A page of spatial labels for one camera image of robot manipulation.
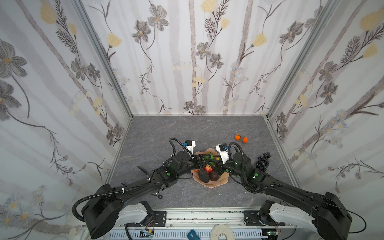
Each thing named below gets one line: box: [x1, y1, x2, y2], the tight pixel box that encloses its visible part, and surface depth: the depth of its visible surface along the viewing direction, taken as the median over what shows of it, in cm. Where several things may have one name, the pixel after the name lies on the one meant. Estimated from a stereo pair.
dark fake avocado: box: [198, 168, 211, 183], surface depth 82 cm
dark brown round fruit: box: [209, 171, 220, 182], surface depth 84 cm
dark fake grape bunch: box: [256, 152, 271, 172], surface depth 92 cm
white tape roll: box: [210, 224, 235, 240], surface depth 72 cm
